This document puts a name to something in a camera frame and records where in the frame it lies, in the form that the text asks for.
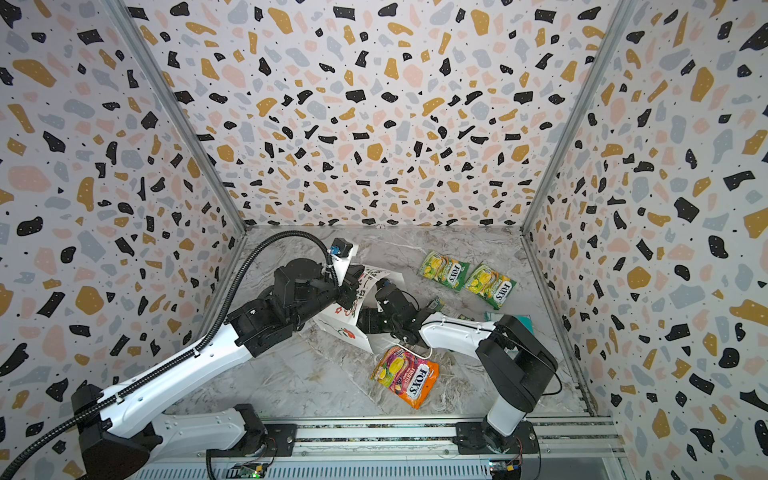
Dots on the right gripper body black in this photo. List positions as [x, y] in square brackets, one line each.
[380, 298]

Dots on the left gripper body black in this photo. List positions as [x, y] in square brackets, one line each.
[329, 292]

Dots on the white paper bag red flower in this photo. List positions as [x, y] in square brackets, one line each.
[342, 324]

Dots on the orange snack pack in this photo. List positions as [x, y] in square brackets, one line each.
[408, 376]

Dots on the green Fox's candy bag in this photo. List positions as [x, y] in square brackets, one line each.
[491, 285]
[436, 305]
[445, 270]

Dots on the teal Fox's candy bag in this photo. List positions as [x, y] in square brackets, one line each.
[490, 316]

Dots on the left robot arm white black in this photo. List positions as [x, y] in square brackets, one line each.
[121, 439]

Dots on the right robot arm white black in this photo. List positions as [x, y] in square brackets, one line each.
[518, 365]

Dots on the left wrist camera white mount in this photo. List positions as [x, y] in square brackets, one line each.
[342, 253]

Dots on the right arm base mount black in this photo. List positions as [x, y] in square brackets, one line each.
[480, 438]

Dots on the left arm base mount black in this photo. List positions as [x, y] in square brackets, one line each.
[273, 440]

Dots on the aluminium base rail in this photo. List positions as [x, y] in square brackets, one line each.
[412, 448]

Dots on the left corner aluminium post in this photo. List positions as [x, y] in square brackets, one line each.
[120, 16]

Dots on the corner aluminium post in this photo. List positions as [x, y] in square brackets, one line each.
[120, 16]
[616, 26]

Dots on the right corner aluminium post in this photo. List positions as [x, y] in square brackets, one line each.
[616, 26]

